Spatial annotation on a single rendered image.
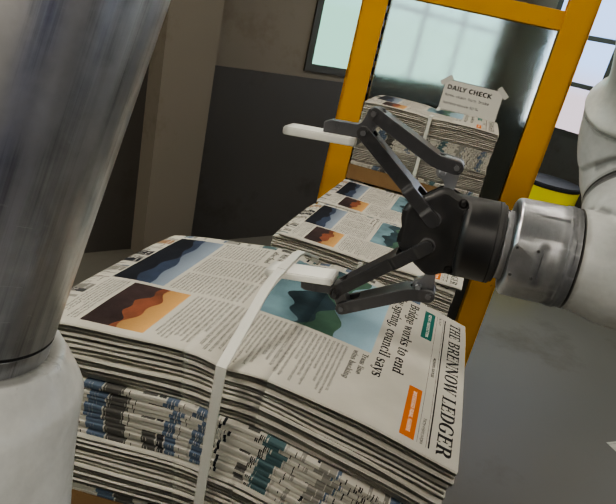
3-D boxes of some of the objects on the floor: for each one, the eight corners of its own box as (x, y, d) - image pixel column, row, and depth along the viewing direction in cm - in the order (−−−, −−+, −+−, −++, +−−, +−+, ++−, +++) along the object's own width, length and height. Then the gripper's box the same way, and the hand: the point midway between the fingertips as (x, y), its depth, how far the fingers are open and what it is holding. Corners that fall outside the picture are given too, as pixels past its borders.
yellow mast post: (278, 369, 258) (384, -97, 189) (284, 359, 266) (388, -91, 197) (297, 376, 256) (411, -92, 187) (303, 366, 264) (414, -86, 195)
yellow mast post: (421, 421, 245) (591, -59, 176) (423, 409, 253) (587, -54, 184) (442, 429, 243) (622, -53, 174) (443, 416, 251) (616, -49, 182)
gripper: (544, 106, 44) (280, 65, 49) (469, 382, 53) (251, 325, 58) (535, 101, 51) (304, 65, 56) (470, 346, 60) (275, 297, 64)
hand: (289, 200), depth 56 cm, fingers open, 14 cm apart
